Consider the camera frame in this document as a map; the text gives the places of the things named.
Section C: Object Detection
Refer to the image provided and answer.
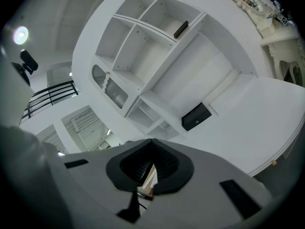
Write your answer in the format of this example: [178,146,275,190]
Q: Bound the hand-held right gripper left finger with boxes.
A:
[62,138,153,229]

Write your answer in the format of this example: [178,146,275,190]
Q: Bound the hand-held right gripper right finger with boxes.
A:
[142,138,272,229]

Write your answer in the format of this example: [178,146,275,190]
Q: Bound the white shelving unit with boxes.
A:
[89,0,259,140]

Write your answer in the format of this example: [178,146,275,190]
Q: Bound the black framed picture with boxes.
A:
[173,20,189,39]

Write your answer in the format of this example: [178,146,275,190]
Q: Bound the white window blinds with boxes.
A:
[61,105,115,152]

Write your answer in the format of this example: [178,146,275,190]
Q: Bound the light wooden panel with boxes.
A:
[140,165,158,198]

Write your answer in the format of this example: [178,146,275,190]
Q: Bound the person's white printed shirt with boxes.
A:
[0,53,72,229]

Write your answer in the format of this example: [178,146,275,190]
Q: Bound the black box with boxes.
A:
[181,102,213,132]

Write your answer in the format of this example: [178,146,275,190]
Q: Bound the arched fluted glass door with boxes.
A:
[91,64,129,110]

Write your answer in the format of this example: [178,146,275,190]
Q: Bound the black balcony railing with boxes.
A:
[20,80,79,125]

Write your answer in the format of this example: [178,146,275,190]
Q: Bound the round ceiling light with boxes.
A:
[13,25,29,45]

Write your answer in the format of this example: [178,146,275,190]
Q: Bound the white ornate dresser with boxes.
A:
[259,25,305,85]

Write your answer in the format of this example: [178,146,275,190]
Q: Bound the black white patterned block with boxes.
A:
[277,12,289,26]

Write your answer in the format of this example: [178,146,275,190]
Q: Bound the black head camera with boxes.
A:
[10,49,39,85]

